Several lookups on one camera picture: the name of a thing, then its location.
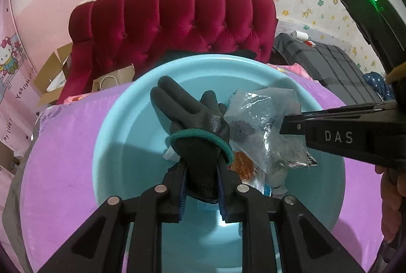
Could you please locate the pink printed sheet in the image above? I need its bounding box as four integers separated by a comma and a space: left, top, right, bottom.
265, 63, 314, 81

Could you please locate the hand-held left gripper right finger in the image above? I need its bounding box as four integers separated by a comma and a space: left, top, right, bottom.
216, 162, 365, 273

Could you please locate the teal plastic basin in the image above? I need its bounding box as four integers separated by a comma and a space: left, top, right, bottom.
20, 54, 347, 273

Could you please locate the brown paper bag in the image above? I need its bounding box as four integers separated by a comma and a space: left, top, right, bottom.
92, 64, 135, 92

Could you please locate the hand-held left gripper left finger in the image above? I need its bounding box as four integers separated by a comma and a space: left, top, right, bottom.
38, 162, 188, 273

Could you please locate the pink cartoon cat curtain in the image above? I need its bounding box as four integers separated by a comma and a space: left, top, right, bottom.
0, 0, 40, 261

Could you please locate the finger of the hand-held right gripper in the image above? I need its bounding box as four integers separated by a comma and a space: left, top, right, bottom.
279, 101, 406, 169

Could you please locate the black work glove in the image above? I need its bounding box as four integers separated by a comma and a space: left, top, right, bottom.
150, 75, 234, 204

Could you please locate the white orange snack packet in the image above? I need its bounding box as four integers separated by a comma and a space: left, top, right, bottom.
230, 151, 265, 194

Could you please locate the dark cloth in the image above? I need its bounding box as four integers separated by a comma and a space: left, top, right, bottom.
165, 49, 258, 62

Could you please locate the navy star print cloth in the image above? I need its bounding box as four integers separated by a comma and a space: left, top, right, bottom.
362, 71, 395, 102

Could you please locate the person's right hand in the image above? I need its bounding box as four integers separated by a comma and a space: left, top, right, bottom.
374, 165, 406, 243

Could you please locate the red velvet tufted chair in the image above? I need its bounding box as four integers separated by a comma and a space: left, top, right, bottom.
57, 0, 278, 105

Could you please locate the clear plastic bag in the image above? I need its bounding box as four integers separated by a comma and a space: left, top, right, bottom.
224, 87, 313, 173

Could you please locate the cardboard box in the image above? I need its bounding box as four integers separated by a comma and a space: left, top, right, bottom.
33, 42, 74, 107

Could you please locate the silver foil bag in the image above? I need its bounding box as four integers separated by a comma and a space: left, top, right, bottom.
287, 152, 318, 169

